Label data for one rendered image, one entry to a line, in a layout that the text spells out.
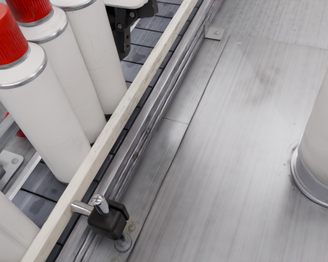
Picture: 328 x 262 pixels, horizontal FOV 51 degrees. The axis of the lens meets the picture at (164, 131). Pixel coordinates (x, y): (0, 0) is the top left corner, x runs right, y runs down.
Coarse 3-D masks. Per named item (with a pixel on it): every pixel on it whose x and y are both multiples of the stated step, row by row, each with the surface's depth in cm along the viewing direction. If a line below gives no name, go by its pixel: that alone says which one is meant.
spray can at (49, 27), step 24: (24, 0) 27; (48, 0) 29; (24, 24) 29; (48, 24) 29; (48, 48) 30; (72, 48) 32; (72, 72) 33; (72, 96) 35; (96, 96) 38; (96, 120) 39
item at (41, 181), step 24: (168, 0) 59; (144, 24) 55; (168, 24) 55; (144, 48) 52; (144, 96) 46; (120, 144) 42; (48, 168) 40; (24, 192) 39; (48, 192) 38; (72, 216) 36
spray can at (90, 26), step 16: (64, 0) 31; (80, 0) 31; (96, 0) 32; (80, 16) 32; (96, 16) 33; (80, 32) 34; (96, 32) 34; (80, 48) 35; (96, 48) 36; (112, 48) 37; (96, 64) 37; (112, 64) 38; (96, 80) 39; (112, 80) 40; (112, 96) 41; (112, 112) 44
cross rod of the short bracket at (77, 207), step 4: (76, 200) 34; (72, 204) 34; (76, 204) 34; (80, 204) 34; (84, 204) 34; (88, 204) 34; (72, 208) 34; (76, 208) 33; (80, 208) 33; (84, 208) 33; (88, 208) 33; (92, 208) 33; (76, 212) 34; (80, 212) 33; (84, 212) 33; (88, 212) 33; (88, 216) 33
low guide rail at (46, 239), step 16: (192, 0) 52; (176, 16) 50; (176, 32) 50; (160, 48) 46; (144, 64) 44; (144, 80) 43; (128, 96) 41; (128, 112) 41; (112, 128) 38; (96, 144) 37; (112, 144) 39; (96, 160) 36; (80, 176) 35; (64, 192) 34; (80, 192) 35; (64, 208) 33; (48, 224) 32; (64, 224) 34; (48, 240) 32; (32, 256) 30
